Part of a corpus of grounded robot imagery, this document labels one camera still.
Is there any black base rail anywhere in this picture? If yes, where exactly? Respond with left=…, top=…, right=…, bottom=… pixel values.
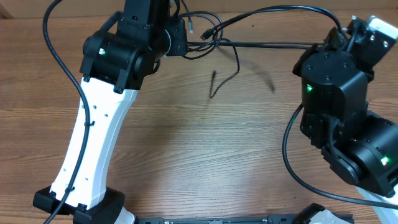
left=135, top=214, right=296, bottom=224

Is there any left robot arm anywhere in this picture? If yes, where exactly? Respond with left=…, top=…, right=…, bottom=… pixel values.
left=33, top=1, right=181, bottom=223

